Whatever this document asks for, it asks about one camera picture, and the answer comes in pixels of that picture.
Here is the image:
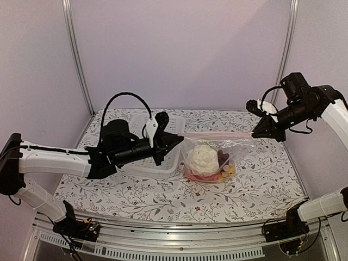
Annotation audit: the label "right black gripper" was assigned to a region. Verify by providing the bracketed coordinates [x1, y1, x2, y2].
[253, 100, 315, 141]

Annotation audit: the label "white plastic basket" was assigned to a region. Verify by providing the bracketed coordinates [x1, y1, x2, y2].
[122, 111, 185, 179]

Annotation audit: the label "white toy cauliflower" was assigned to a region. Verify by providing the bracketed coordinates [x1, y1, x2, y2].
[185, 145, 219, 176]

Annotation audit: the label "clear zip top bag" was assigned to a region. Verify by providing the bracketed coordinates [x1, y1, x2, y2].
[179, 132, 256, 183]

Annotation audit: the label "dark purple toy grapes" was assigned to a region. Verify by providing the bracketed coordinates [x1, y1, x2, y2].
[217, 150, 229, 165]

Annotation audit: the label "red toy bell pepper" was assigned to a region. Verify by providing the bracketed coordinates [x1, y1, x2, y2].
[185, 172, 220, 183]

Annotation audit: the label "yellow toy corn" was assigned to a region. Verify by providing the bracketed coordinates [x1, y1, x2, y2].
[219, 165, 235, 181]

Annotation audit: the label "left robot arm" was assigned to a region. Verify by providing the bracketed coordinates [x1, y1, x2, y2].
[1, 92, 183, 236]

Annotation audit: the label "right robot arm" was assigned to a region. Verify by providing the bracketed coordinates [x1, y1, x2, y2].
[246, 72, 347, 237]

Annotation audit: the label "floral table mat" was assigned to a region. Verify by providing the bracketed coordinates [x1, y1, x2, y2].
[53, 108, 307, 223]

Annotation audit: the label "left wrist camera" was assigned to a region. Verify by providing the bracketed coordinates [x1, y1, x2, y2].
[142, 111, 169, 147]

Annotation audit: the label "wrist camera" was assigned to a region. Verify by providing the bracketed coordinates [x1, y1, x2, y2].
[142, 111, 169, 147]
[246, 99, 278, 117]

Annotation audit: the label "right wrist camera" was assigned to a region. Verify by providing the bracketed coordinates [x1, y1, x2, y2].
[246, 99, 278, 117]

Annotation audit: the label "right aluminium frame post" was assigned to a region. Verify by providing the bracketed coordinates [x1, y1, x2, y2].
[276, 0, 300, 82]

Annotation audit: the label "aluminium frame post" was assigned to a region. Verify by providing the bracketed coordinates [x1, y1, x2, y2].
[276, 0, 300, 82]
[61, 0, 95, 116]

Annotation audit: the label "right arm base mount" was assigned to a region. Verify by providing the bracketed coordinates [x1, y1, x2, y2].
[261, 204, 309, 243]

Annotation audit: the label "front aluminium rail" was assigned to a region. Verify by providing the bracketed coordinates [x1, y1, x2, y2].
[23, 211, 342, 260]

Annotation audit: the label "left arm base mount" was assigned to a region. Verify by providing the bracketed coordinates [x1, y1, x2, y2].
[53, 201, 101, 242]

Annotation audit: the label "left aluminium frame post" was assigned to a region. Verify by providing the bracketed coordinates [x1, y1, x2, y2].
[61, 0, 95, 116]

